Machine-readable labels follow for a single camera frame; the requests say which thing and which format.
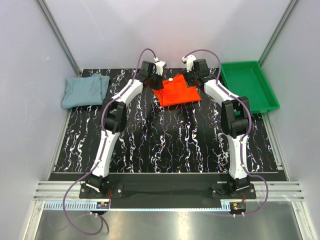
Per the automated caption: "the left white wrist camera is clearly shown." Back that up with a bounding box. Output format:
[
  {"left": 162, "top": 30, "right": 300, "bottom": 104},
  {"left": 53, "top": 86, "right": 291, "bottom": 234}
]
[{"left": 154, "top": 57, "right": 167, "bottom": 76}]

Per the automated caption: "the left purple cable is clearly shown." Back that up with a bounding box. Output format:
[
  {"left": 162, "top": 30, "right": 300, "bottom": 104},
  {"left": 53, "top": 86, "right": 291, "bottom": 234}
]
[{"left": 61, "top": 48, "right": 160, "bottom": 236}]

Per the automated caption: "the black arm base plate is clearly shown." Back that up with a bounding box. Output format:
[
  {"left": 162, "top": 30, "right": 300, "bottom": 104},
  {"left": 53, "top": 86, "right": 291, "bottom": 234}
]
[{"left": 79, "top": 173, "right": 257, "bottom": 210}]

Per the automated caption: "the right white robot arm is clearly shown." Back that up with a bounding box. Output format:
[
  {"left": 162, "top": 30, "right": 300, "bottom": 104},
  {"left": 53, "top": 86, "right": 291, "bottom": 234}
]
[{"left": 182, "top": 55, "right": 252, "bottom": 199}]

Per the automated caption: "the white slotted cable duct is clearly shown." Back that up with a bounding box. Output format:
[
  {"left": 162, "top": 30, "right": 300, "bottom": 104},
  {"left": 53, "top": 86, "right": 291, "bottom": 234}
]
[{"left": 44, "top": 201, "right": 110, "bottom": 211}]

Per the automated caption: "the right orange connector block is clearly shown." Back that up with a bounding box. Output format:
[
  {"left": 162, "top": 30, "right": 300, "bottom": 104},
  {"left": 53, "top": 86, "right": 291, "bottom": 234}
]
[{"left": 230, "top": 202, "right": 247, "bottom": 212}]

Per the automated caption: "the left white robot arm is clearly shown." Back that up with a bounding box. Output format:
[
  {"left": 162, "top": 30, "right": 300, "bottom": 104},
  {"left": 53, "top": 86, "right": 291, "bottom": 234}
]
[{"left": 79, "top": 59, "right": 167, "bottom": 199}]

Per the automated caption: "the folded grey-blue t shirt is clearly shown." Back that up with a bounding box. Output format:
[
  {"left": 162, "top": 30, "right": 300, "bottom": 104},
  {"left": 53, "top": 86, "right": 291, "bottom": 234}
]
[{"left": 60, "top": 74, "right": 110, "bottom": 109}]

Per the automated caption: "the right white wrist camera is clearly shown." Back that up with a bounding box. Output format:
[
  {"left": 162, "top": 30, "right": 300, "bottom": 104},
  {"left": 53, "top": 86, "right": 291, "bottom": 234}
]
[{"left": 181, "top": 54, "right": 197, "bottom": 73}]

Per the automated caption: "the black marbled table mat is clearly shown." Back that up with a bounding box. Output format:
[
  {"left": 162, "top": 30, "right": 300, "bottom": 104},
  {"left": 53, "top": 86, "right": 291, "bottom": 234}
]
[{"left": 53, "top": 67, "right": 285, "bottom": 174}]

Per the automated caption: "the green plastic tray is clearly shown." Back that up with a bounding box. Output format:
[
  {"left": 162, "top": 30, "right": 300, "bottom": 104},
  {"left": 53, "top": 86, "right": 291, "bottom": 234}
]
[{"left": 221, "top": 60, "right": 280, "bottom": 114}]

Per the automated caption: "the aluminium frame rail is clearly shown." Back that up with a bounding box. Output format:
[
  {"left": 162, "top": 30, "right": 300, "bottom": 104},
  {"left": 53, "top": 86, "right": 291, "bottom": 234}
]
[{"left": 33, "top": 181, "right": 304, "bottom": 201}]

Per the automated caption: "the left orange connector block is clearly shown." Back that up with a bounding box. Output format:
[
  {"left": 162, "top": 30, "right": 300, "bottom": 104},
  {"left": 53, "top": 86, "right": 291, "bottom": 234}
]
[{"left": 96, "top": 201, "right": 110, "bottom": 209}]

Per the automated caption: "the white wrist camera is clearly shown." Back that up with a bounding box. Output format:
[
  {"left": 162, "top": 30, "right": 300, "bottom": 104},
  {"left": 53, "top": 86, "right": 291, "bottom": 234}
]
[
  {"left": 181, "top": 54, "right": 197, "bottom": 73},
  {"left": 154, "top": 57, "right": 167, "bottom": 76}
]

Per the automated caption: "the orange t shirt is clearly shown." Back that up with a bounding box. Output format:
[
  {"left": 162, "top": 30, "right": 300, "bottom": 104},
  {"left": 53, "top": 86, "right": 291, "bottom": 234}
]
[{"left": 152, "top": 74, "right": 202, "bottom": 107}]

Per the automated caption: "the orange connector block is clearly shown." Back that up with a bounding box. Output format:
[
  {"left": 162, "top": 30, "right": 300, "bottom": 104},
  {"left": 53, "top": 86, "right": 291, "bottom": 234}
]
[
  {"left": 230, "top": 202, "right": 247, "bottom": 212},
  {"left": 96, "top": 201, "right": 110, "bottom": 209}
]

